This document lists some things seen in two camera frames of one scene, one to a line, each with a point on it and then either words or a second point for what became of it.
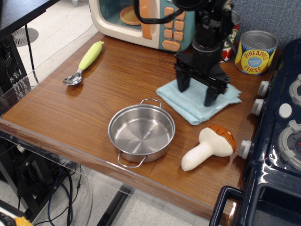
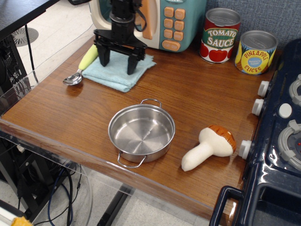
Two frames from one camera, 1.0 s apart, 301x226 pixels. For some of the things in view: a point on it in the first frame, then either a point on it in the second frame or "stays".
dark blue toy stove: x=270 y=194 stays
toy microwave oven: x=116 y=19 stays
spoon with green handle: x=86 y=62 stays
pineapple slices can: x=255 y=52 stays
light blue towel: x=190 y=105 -> x=115 y=74
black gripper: x=203 y=65 -> x=121 y=39
